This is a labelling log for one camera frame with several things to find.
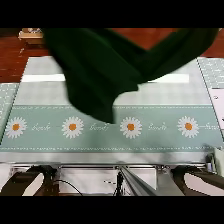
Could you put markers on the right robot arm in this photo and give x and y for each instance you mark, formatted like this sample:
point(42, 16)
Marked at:
point(200, 181)

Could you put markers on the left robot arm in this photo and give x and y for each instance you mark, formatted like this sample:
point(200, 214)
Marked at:
point(26, 181)

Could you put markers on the silver frame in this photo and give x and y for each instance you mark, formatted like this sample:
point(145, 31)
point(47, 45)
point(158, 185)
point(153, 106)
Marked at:
point(140, 180)

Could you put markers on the dark green T-shirt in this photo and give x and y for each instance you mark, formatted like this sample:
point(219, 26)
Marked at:
point(100, 70)

